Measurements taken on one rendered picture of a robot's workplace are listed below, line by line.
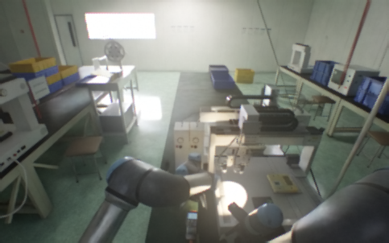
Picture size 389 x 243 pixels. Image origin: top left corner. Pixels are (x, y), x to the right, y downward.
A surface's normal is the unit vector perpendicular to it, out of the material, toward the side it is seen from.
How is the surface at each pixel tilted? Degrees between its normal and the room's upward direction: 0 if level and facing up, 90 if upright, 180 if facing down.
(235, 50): 90
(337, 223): 54
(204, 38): 90
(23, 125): 90
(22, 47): 90
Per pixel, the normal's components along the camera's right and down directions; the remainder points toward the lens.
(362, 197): -0.46, -0.84
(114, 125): 0.01, 0.46
